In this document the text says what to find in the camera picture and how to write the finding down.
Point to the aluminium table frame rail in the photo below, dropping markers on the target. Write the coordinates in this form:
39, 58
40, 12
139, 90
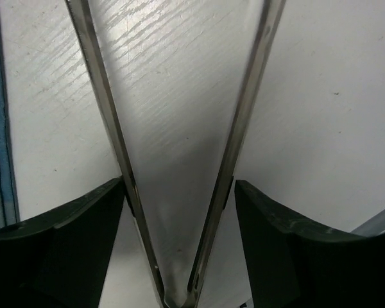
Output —
373, 227

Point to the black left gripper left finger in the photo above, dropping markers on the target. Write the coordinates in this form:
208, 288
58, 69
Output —
60, 258

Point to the metal tongs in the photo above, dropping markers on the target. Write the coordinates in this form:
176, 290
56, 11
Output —
79, 12

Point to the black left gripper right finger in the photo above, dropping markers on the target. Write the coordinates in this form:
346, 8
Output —
295, 261

